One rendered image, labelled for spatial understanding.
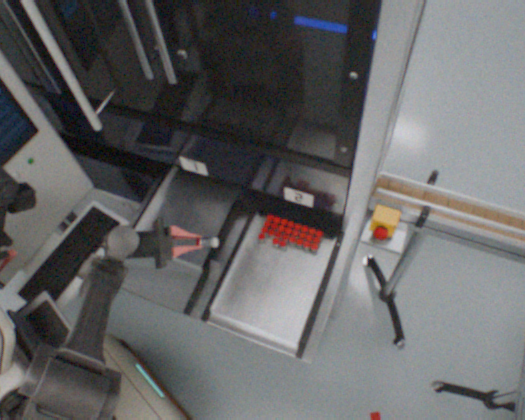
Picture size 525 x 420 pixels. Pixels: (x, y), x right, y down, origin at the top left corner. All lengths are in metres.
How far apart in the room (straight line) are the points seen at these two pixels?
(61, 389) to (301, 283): 0.86
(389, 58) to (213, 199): 0.82
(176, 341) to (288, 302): 1.05
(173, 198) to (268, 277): 0.43
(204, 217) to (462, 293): 1.44
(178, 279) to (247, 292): 0.21
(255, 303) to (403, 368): 1.08
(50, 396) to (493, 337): 2.06
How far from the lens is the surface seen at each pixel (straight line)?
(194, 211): 1.39
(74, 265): 1.51
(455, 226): 1.35
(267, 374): 2.08
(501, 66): 3.49
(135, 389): 1.90
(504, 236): 1.40
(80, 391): 0.53
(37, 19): 1.08
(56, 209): 1.60
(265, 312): 1.22
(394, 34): 0.76
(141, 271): 1.35
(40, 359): 0.55
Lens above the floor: 2.05
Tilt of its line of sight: 59 degrees down
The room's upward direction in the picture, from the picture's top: 8 degrees counter-clockwise
